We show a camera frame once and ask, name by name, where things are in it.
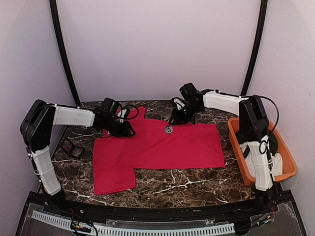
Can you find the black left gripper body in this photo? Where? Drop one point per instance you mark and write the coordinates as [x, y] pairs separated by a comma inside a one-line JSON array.
[[116, 130]]

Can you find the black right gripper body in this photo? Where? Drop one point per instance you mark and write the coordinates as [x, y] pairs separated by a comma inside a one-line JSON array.
[[185, 115]]

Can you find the magenta t-shirt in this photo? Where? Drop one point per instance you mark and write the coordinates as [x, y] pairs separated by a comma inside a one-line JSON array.
[[190, 146]]

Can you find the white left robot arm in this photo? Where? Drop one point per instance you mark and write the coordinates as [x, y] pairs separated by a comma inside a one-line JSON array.
[[36, 129]]

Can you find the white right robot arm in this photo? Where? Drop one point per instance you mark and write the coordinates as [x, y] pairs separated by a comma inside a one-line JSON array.
[[253, 123]]

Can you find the black brooch display box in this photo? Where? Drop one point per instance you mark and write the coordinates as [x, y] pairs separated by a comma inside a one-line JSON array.
[[72, 150]]

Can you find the dark green garment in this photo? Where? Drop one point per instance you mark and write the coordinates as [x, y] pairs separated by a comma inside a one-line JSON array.
[[273, 144]]

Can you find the orange plastic basket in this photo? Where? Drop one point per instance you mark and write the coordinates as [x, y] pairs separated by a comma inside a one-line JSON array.
[[289, 165]]

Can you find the black front rail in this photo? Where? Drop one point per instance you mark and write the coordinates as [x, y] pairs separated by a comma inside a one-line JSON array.
[[97, 213]]

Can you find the white slotted cable duct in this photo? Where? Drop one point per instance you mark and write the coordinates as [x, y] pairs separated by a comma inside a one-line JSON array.
[[136, 228]]

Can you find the black right frame post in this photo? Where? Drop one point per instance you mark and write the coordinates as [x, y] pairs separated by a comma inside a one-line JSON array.
[[256, 46]]

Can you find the black frame post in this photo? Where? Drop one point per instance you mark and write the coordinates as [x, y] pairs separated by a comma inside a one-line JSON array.
[[256, 46], [62, 51]]

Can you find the black left frame post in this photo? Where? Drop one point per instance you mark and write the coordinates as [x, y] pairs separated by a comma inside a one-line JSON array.
[[62, 51]]

